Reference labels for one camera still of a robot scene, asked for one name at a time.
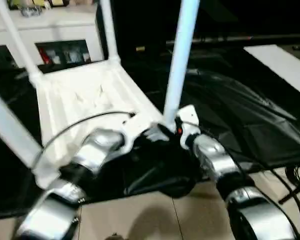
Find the white plastic table top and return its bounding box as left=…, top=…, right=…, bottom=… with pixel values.
left=29, top=58, right=171, bottom=191

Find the black table mat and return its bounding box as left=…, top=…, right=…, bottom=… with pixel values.
left=0, top=44, right=300, bottom=221

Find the dark robot foot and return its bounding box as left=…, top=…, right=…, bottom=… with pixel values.
left=107, top=232, right=126, bottom=240

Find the white flat board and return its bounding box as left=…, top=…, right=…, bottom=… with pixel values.
left=243, top=44, right=300, bottom=99

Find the red bottle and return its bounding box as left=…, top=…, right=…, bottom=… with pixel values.
left=39, top=48, right=50, bottom=65

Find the black stand leg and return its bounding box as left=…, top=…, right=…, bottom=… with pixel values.
left=278, top=186, right=300, bottom=205

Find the white glass-door cabinet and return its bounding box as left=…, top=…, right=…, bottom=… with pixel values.
left=0, top=0, right=108, bottom=72

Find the clear glass ornament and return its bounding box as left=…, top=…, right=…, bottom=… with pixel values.
left=21, top=7, right=43, bottom=18

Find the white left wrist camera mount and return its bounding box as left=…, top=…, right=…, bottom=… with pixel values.
left=118, top=113, right=157, bottom=155

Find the black coiled floor cable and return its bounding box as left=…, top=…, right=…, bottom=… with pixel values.
left=284, top=162, right=300, bottom=191

